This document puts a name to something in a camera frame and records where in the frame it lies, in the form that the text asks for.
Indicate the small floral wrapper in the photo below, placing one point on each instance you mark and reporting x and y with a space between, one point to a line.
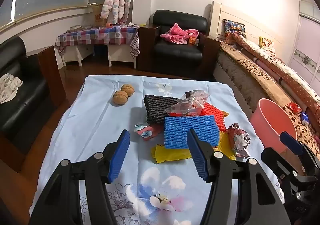
146 132

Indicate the black leather sofa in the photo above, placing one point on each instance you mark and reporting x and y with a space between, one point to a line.
20 65

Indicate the red packet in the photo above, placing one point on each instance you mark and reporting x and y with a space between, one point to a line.
295 107

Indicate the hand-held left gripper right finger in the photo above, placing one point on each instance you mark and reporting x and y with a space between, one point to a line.
197 157

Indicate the yellow flower pillow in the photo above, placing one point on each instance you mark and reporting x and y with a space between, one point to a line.
267 44

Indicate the clear plastic packaging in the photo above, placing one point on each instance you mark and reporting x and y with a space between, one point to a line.
192 102

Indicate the pink plastic bucket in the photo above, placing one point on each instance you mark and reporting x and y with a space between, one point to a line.
272 120

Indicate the small orange box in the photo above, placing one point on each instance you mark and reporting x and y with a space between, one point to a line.
193 40

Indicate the blue foam net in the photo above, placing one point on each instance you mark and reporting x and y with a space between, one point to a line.
190 131

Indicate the checkered tablecloth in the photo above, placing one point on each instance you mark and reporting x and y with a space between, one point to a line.
100 35

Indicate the polka dot quilt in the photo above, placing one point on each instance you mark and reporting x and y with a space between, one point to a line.
275 65

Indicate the black foam net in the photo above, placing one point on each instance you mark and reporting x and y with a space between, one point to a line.
157 108

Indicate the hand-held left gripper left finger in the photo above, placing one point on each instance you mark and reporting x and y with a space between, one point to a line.
120 157

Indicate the pink garment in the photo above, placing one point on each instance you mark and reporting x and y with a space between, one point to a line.
178 33

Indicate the red foam net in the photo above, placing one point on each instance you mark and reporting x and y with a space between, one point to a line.
216 112

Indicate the blue tissue pack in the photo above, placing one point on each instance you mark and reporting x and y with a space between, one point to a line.
305 117

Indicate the white headboard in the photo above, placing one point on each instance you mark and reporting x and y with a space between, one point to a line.
237 15

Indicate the white wardrobe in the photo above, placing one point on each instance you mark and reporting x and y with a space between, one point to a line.
306 47

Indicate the white table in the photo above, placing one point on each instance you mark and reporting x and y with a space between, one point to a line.
120 55

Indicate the yellow plastic wrapper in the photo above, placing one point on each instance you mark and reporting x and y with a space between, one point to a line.
170 153

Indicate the brown leaf-pattern blanket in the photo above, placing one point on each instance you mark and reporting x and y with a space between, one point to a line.
250 70

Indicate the black leather armchair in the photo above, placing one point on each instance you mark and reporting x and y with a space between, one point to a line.
180 50

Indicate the brown walnut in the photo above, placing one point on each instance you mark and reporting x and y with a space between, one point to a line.
120 98
127 89

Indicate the bed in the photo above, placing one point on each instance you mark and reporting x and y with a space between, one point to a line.
225 72

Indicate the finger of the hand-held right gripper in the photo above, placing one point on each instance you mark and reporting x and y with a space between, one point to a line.
291 141
272 158

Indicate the white cloth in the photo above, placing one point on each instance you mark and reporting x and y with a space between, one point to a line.
8 86

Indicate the brown cardboard box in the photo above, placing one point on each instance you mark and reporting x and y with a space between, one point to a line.
98 16

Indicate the crumpled printed paper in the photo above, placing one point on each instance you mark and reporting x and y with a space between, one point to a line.
238 138

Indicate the cartoon print pillow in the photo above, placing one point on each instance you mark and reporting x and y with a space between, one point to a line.
233 27

